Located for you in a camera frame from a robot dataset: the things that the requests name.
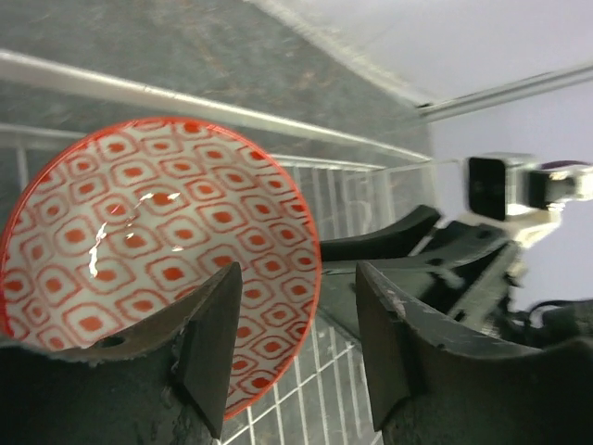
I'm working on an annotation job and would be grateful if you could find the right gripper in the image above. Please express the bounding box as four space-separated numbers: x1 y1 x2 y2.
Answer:
321 205 592 348

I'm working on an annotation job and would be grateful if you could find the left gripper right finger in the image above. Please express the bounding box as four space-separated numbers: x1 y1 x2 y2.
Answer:
356 262 544 431

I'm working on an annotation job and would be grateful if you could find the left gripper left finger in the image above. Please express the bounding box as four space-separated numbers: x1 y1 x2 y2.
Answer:
36 261 244 440

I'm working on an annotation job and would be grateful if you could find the white wire dish rack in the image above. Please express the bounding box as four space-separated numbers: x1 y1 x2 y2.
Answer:
1 50 435 444

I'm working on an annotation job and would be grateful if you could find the red patterned bowl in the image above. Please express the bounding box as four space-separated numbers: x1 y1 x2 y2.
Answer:
1 117 322 417

